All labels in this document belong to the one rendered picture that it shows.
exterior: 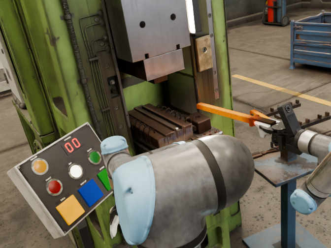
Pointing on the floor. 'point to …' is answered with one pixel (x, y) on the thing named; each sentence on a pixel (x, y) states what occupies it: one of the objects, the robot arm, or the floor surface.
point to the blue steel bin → (311, 41)
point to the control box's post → (83, 232)
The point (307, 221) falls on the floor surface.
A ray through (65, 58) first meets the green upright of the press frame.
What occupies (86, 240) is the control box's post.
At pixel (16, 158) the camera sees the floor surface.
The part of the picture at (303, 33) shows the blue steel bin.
